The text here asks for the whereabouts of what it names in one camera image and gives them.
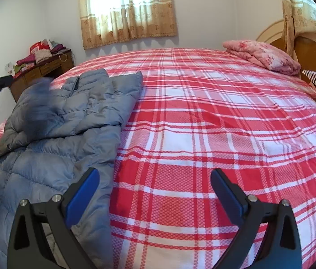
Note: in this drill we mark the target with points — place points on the bed with red plaid sheet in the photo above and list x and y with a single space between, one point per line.
202 117

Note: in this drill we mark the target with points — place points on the pale pink folded clothes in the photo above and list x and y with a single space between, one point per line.
43 55

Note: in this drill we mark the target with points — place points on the wooden headboard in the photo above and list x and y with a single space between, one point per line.
311 53

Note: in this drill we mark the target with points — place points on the grey puffer jacket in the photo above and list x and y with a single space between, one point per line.
62 123

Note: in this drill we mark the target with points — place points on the wooden desk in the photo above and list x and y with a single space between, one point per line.
34 74

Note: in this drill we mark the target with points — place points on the green folded cloth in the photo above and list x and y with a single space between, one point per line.
20 69

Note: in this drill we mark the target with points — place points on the purple folded clothes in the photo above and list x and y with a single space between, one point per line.
57 47

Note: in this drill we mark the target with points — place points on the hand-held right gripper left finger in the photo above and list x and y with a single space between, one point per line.
83 196

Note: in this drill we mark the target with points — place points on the beige window curtain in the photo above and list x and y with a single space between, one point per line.
135 19

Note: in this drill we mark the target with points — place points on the magenta folded clothes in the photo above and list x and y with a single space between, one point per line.
26 60

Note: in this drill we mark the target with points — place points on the pink floral folded quilt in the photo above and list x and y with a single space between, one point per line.
264 53

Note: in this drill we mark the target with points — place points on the beige floral curtain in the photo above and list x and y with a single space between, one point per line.
300 14

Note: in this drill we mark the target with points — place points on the red bag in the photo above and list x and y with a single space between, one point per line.
37 47

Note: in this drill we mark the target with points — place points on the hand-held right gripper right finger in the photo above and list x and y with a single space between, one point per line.
226 196

